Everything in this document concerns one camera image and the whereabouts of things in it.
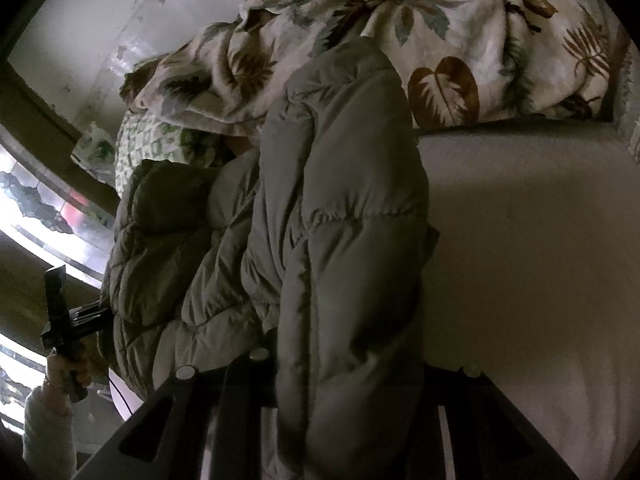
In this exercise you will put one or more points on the grey-green puffer jacket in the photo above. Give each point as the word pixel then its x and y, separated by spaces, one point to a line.
pixel 340 210

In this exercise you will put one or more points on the window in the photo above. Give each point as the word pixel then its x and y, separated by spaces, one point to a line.
pixel 45 200

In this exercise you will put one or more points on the green checked pillow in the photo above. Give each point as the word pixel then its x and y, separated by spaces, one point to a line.
pixel 145 142

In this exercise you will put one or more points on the person's left hand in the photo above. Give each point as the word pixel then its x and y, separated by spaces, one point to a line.
pixel 62 375

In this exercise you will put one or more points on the small green printed cushion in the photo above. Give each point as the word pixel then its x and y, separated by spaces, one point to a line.
pixel 95 152

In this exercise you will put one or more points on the leaf print blanket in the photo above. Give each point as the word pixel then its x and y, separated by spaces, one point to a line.
pixel 450 25

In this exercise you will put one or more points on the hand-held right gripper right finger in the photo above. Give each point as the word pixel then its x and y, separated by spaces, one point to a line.
pixel 467 410

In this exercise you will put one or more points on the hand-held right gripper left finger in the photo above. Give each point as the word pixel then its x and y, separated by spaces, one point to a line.
pixel 240 385

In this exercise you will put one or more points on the bed with white sheet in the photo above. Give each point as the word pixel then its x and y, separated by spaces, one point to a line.
pixel 525 260

